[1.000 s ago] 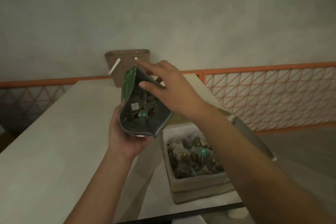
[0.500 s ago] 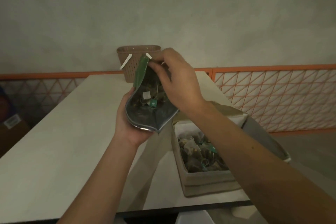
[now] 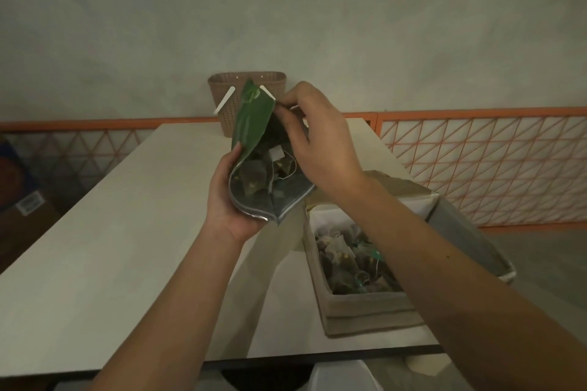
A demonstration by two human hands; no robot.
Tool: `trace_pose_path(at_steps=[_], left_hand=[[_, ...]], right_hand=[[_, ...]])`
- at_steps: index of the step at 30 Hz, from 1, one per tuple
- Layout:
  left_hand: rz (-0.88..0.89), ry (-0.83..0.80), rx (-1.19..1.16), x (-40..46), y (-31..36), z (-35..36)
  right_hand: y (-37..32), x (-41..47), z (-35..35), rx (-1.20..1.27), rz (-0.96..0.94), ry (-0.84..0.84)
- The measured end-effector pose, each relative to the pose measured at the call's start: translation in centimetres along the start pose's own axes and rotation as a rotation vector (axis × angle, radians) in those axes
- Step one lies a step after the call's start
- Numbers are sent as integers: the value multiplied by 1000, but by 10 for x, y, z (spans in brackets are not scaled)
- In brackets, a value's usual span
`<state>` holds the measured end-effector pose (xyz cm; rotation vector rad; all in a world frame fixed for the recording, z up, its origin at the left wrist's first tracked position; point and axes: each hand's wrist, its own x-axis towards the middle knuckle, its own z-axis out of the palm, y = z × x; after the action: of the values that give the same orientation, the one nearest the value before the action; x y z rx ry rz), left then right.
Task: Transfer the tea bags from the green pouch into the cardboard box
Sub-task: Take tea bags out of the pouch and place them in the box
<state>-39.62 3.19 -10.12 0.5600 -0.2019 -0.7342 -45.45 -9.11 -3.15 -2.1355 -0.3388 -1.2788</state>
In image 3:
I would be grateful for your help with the person's left hand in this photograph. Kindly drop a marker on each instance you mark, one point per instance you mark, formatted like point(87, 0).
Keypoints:
point(224, 207)

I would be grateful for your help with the person's right hand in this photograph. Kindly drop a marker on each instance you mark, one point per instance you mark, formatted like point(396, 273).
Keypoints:
point(325, 148)

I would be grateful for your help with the green foil pouch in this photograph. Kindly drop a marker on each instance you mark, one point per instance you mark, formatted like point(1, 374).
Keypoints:
point(252, 120)

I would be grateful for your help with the beige paper box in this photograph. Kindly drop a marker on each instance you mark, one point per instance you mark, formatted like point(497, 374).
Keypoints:
point(367, 313)

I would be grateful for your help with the person's right forearm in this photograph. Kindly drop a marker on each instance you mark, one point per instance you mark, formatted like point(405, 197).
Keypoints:
point(458, 290)

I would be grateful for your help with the person's left forearm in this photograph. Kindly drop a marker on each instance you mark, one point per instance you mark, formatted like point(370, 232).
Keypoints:
point(179, 313)

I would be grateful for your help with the blue print cardboard box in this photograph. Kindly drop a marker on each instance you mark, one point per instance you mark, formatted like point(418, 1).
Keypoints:
point(23, 221)

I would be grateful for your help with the brown plastic basket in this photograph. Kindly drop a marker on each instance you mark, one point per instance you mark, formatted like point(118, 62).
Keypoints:
point(220, 83)

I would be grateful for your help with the orange mesh fence panel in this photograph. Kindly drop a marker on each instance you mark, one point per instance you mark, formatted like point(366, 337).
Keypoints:
point(504, 166)
point(69, 152)

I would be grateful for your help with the black table base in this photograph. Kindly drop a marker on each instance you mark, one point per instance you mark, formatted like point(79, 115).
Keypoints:
point(266, 379)

